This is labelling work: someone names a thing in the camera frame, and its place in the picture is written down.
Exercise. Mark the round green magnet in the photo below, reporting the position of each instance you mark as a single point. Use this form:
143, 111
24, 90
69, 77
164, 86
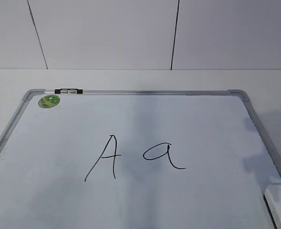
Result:
49, 101

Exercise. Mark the white board with grey frame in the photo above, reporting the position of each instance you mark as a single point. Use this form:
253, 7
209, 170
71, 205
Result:
137, 160

